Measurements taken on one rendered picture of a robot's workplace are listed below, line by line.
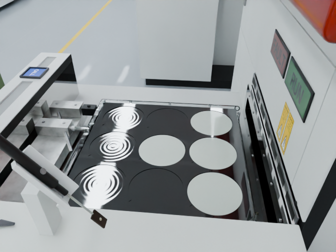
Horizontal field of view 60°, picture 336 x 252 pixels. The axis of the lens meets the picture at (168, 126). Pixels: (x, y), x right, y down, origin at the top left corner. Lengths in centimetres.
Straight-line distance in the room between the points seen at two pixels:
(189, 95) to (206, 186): 46
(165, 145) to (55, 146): 25
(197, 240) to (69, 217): 18
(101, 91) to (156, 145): 42
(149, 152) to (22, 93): 35
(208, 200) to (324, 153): 23
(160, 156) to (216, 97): 41
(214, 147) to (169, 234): 28
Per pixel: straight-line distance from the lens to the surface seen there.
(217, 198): 54
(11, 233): 47
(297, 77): 48
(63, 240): 43
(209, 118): 72
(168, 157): 61
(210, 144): 65
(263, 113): 65
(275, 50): 61
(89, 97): 98
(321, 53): 42
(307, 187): 43
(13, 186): 65
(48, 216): 42
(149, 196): 54
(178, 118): 72
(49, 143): 73
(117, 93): 99
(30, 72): 86
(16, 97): 78
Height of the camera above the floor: 132
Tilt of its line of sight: 37 degrees down
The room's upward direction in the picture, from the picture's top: straight up
